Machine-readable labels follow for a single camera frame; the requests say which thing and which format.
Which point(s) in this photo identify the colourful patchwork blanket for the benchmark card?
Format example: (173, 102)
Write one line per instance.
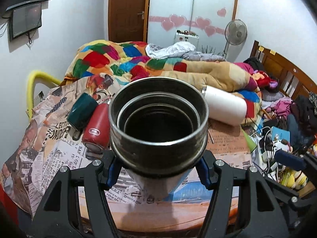
(128, 61)

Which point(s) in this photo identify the brown wooden door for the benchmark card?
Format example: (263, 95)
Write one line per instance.
(127, 20)

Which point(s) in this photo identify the white thermos bottle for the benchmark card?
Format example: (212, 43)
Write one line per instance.
(224, 107)

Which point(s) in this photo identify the frosted wardrobe with hearts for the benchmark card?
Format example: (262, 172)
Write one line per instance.
(206, 18)

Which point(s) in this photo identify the cow plush toy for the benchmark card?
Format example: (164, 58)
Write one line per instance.
(282, 145)

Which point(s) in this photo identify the newspaper print bed sheet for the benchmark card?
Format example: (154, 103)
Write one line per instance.
(48, 145)

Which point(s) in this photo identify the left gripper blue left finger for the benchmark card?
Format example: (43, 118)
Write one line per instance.
(112, 172)

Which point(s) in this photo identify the yellow padded bed rail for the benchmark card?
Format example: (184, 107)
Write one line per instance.
(37, 77)

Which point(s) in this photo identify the black thermos bottle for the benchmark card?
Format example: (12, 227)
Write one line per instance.
(158, 130)

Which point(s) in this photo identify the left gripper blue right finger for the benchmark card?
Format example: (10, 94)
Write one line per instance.
(205, 172)

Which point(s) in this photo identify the dark green cup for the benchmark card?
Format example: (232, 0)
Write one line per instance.
(82, 111)

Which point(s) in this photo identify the small black wall monitor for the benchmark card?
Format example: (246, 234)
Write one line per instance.
(24, 20)

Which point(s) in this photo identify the white standing fan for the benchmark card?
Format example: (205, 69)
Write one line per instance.
(235, 34)

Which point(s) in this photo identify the red thermos bottle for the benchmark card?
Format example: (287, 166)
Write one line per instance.
(96, 136)

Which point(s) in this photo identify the wooden headboard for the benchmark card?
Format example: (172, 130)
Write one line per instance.
(292, 80)

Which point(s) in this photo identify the blue booklet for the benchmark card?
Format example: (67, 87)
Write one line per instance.
(280, 134)

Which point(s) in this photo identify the white crumpled cloth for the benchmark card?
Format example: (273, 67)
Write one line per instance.
(176, 50)

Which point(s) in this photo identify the white box appliance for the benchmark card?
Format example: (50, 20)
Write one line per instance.
(187, 36)

